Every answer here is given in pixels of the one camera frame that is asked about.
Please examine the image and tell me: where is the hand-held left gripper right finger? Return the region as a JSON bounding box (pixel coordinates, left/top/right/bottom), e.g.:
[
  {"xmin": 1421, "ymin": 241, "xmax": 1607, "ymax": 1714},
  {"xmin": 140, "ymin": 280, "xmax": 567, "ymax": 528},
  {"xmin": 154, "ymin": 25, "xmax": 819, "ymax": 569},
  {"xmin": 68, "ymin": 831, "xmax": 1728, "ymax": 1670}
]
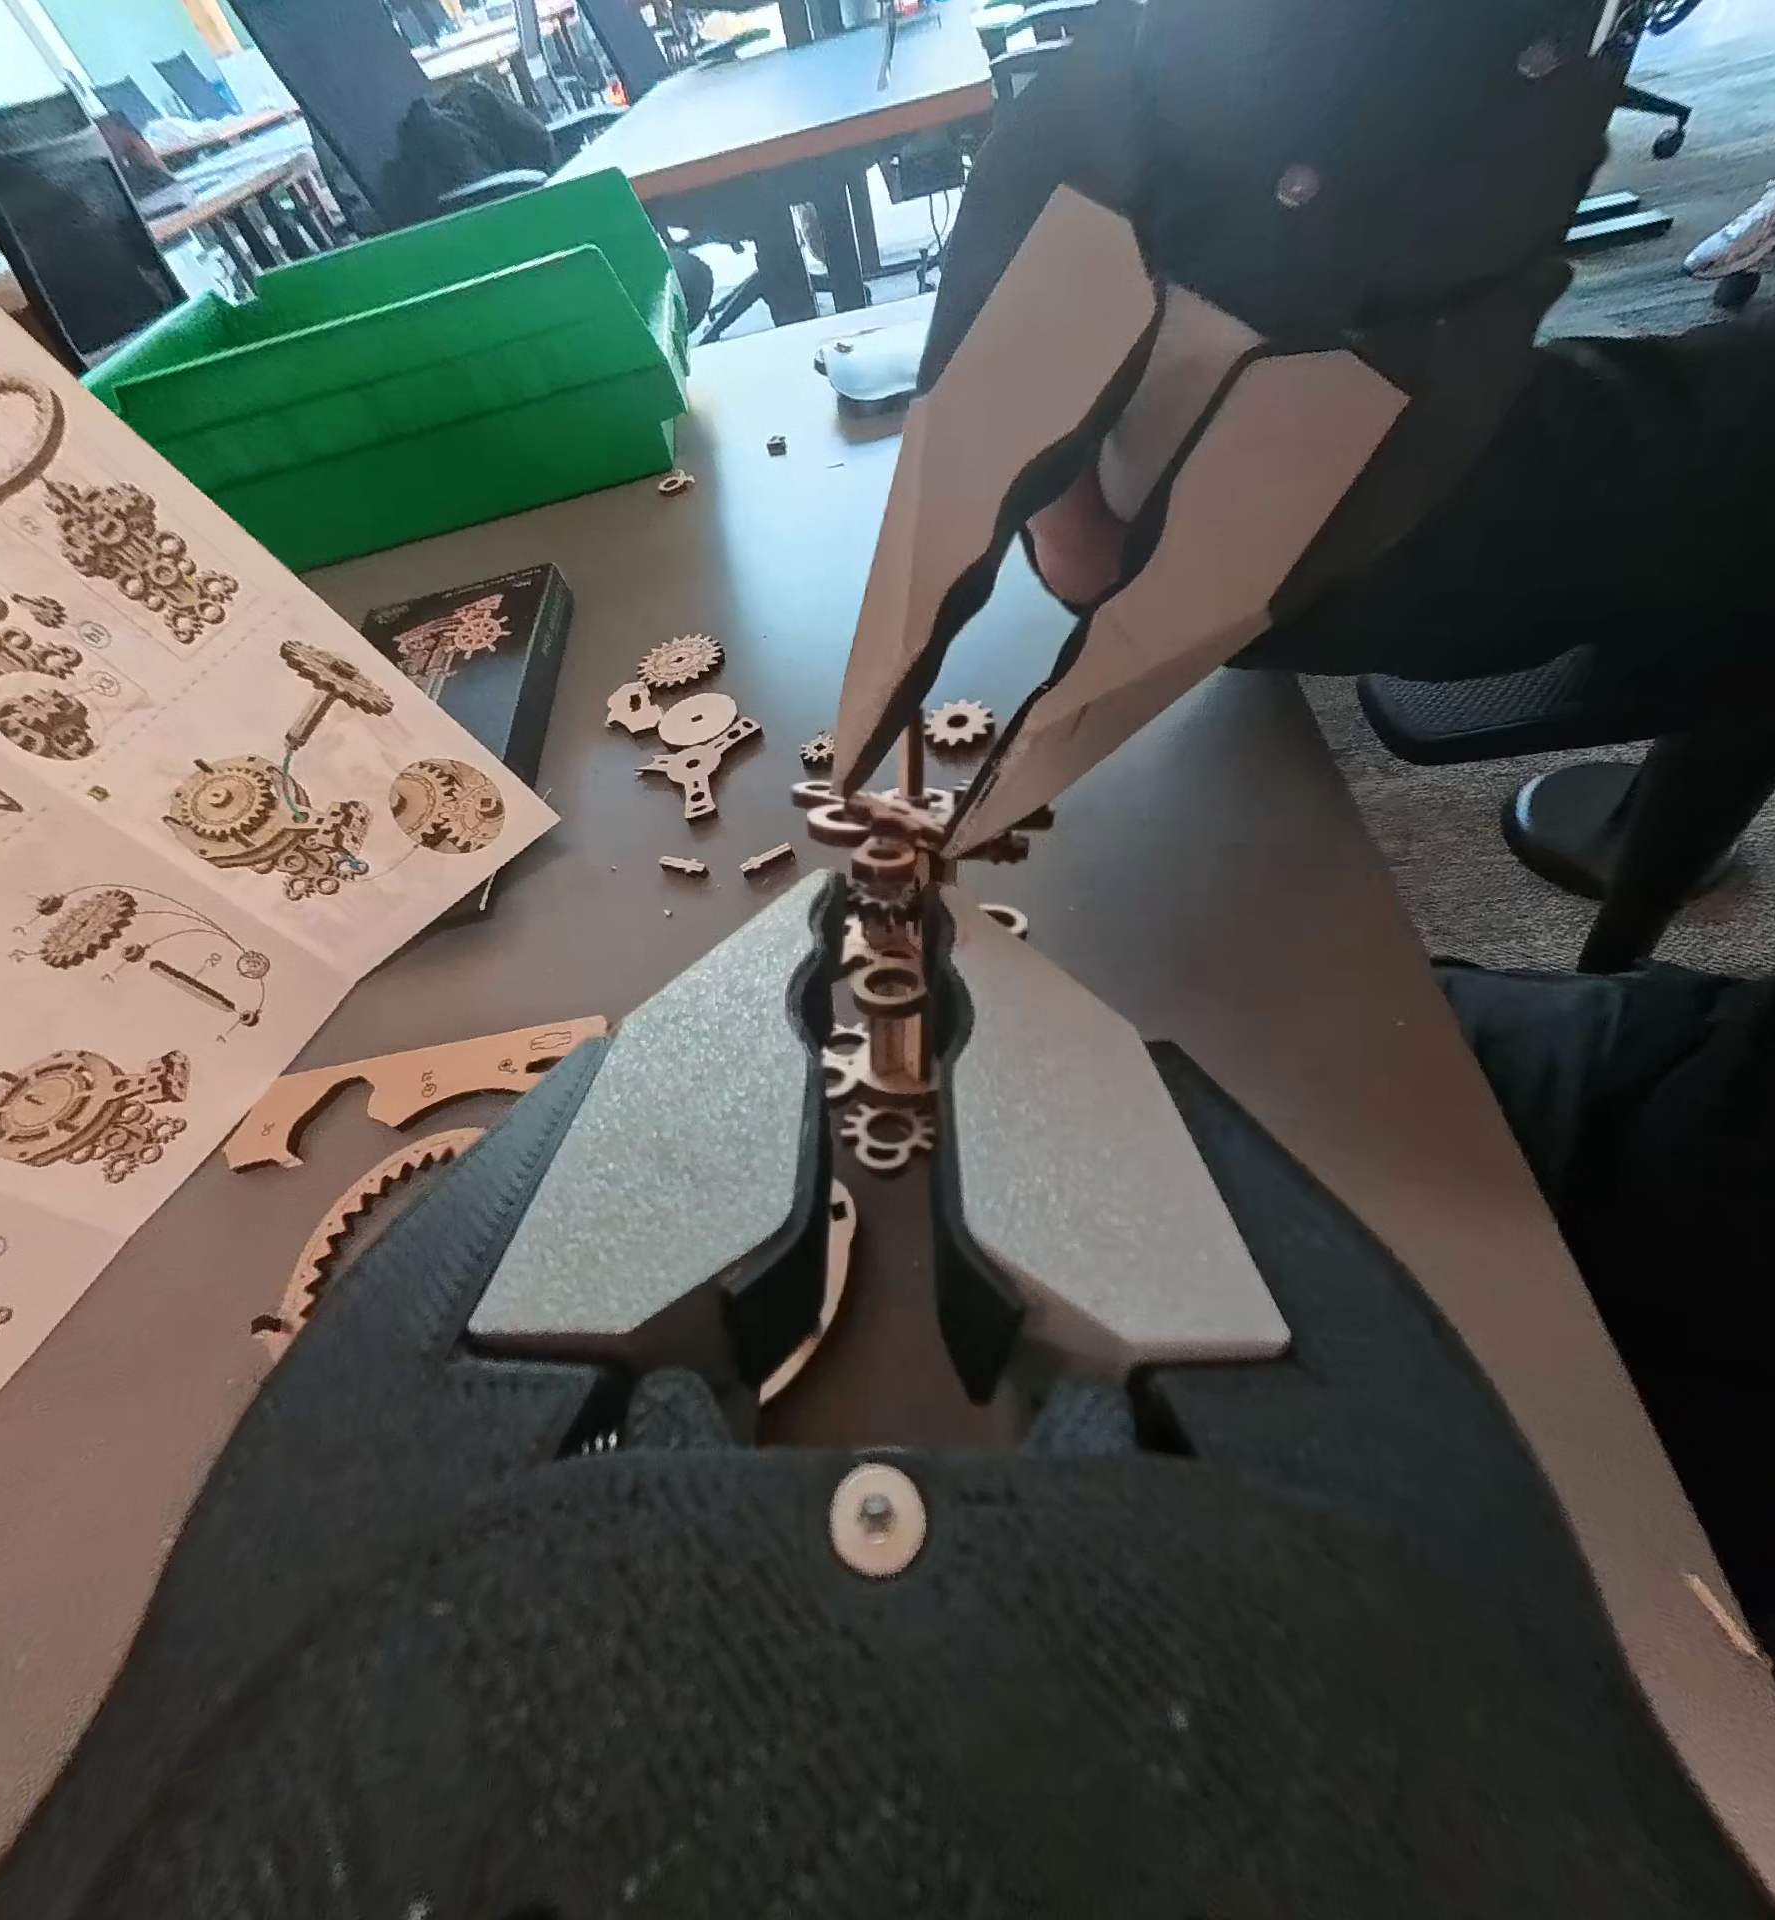
[{"xmin": 927, "ymin": 897, "xmax": 1298, "ymax": 1409}]

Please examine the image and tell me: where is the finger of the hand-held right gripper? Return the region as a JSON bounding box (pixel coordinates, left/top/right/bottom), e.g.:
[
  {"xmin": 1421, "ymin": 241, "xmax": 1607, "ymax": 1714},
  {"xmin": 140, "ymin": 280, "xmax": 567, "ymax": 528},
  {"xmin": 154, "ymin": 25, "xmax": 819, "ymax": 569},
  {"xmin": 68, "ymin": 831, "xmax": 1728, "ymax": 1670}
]
[
  {"xmin": 944, "ymin": 280, "xmax": 1416, "ymax": 860},
  {"xmin": 829, "ymin": 184, "xmax": 1166, "ymax": 796}
]

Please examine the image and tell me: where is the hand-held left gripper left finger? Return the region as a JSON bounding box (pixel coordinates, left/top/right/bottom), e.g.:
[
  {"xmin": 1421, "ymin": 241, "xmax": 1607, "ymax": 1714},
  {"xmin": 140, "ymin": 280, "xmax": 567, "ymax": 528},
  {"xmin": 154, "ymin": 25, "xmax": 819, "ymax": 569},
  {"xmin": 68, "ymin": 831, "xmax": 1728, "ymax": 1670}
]
[{"xmin": 467, "ymin": 874, "xmax": 848, "ymax": 1395}]

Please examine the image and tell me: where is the wooden axle with gear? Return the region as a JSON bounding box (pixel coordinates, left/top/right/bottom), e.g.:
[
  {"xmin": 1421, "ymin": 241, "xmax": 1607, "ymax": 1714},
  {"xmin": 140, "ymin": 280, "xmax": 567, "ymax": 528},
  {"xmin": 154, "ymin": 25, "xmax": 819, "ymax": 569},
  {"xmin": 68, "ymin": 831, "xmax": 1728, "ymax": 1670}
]
[{"xmin": 843, "ymin": 720, "xmax": 952, "ymax": 1084}]

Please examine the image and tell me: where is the wooden ringed model assembly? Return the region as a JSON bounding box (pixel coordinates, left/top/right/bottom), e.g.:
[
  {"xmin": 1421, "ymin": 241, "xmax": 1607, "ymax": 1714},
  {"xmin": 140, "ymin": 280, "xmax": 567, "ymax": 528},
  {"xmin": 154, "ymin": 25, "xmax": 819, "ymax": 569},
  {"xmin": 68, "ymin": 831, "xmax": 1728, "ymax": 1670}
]
[{"xmin": 790, "ymin": 775, "xmax": 1055, "ymax": 1104}]

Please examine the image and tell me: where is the person's right forearm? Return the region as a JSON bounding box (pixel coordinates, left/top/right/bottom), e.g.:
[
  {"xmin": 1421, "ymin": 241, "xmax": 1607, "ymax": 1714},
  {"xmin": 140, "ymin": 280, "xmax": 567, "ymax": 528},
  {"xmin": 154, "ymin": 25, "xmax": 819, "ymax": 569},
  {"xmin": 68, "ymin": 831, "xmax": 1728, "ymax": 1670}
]
[{"xmin": 1245, "ymin": 284, "xmax": 1775, "ymax": 723}]

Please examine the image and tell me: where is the black model kit box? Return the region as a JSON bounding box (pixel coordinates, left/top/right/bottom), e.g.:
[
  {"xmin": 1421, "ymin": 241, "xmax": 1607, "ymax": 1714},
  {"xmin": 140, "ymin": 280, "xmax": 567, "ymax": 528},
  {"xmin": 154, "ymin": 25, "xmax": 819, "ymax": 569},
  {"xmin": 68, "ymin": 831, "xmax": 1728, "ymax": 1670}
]
[{"xmin": 355, "ymin": 560, "xmax": 576, "ymax": 792}]

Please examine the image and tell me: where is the person's right hand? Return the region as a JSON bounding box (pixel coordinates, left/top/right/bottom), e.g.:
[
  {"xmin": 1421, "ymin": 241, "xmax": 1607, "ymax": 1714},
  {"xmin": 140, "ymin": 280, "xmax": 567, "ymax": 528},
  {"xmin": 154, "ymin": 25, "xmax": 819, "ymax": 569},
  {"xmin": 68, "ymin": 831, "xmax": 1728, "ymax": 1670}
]
[{"xmin": 1031, "ymin": 452, "xmax": 1148, "ymax": 610}]

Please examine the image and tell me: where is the white black-edged object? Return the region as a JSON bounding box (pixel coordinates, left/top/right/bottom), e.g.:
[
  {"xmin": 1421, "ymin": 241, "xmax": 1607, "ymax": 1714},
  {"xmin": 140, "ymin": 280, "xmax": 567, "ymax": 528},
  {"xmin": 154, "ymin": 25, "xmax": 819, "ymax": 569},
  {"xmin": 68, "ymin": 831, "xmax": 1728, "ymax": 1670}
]
[{"xmin": 814, "ymin": 331, "xmax": 932, "ymax": 427}]

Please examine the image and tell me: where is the wooden sheet corner offcut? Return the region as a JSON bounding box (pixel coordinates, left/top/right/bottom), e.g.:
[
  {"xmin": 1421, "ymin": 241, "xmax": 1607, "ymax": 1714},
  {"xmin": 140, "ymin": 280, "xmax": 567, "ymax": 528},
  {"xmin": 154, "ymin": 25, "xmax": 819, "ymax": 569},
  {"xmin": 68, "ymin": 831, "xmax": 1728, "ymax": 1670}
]
[{"xmin": 224, "ymin": 1017, "xmax": 608, "ymax": 1171}]

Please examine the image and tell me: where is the black office chair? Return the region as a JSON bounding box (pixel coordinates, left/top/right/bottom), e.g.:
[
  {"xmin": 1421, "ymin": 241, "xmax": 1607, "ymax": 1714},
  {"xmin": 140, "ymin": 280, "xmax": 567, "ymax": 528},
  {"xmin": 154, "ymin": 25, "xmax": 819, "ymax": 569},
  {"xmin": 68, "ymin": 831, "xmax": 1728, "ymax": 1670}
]
[{"xmin": 1355, "ymin": 645, "xmax": 1775, "ymax": 977}]

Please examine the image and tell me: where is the grey office desk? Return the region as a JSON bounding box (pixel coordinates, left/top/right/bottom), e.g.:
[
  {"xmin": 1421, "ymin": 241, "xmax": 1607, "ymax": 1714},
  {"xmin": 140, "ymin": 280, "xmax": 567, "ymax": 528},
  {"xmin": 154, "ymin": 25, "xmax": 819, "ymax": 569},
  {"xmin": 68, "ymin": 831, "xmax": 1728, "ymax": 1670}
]
[{"xmin": 553, "ymin": 0, "xmax": 1001, "ymax": 325}]

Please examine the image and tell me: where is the printed assembly instruction sheet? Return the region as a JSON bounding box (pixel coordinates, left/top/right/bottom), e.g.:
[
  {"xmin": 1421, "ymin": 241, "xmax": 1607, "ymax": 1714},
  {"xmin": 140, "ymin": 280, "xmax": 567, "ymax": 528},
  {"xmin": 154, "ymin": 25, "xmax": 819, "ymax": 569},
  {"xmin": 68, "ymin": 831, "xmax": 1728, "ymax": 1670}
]
[{"xmin": 0, "ymin": 251, "xmax": 564, "ymax": 1466}]

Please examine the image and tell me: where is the three-armed wooden piece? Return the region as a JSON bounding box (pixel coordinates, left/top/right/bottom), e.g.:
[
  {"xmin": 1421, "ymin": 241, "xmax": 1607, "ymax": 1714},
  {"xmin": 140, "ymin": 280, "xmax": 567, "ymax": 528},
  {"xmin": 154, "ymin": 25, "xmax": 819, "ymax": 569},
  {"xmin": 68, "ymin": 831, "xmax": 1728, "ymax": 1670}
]
[{"xmin": 638, "ymin": 720, "xmax": 761, "ymax": 828}]

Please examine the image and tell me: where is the green plastic bin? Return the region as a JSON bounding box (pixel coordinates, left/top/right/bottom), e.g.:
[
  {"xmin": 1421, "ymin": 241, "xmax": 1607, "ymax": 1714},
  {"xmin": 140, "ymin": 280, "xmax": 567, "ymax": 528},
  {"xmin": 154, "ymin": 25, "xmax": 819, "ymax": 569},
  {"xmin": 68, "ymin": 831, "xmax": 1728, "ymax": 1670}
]
[
  {"xmin": 233, "ymin": 169, "xmax": 685, "ymax": 360},
  {"xmin": 85, "ymin": 284, "xmax": 697, "ymax": 572}
]

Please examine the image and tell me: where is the black background chair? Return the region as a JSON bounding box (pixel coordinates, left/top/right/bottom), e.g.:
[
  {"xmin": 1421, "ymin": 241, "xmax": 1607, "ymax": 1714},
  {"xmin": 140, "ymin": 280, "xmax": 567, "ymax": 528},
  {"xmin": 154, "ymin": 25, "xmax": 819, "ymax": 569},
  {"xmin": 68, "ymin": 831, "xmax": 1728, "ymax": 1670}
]
[
  {"xmin": 224, "ymin": 0, "xmax": 560, "ymax": 234},
  {"xmin": 0, "ymin": 92, "xmax": 189, "ymax": 377}
]

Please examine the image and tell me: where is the wood splinter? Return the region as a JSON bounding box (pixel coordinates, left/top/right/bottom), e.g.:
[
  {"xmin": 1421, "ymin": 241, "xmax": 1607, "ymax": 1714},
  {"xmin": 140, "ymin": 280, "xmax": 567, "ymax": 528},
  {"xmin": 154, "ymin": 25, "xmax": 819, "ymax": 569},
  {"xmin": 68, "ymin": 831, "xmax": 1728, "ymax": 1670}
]
[{"xmin": 1678, "ymin": 1573, "xmax": 1764, "ymax": 1662}]

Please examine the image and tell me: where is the wooden scalloped ring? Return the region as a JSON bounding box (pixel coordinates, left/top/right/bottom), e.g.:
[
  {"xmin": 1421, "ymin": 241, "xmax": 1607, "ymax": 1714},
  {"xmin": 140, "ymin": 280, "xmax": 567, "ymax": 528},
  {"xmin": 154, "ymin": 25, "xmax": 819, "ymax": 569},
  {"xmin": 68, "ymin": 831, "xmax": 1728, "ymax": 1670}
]
[{"xmin": 838, "ymin": 1100, "xmax": 932, "ymax": 1176}]

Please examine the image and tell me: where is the wooden inner-toothed ring gear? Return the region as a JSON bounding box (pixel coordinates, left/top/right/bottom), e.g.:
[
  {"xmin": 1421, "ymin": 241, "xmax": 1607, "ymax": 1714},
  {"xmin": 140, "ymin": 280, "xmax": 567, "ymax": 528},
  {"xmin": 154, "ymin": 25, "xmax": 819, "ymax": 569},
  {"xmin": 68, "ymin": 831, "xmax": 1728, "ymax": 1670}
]
[{"xmin": 251, "ymin": 1130, "xmax": 498, "ymax": 1348}]

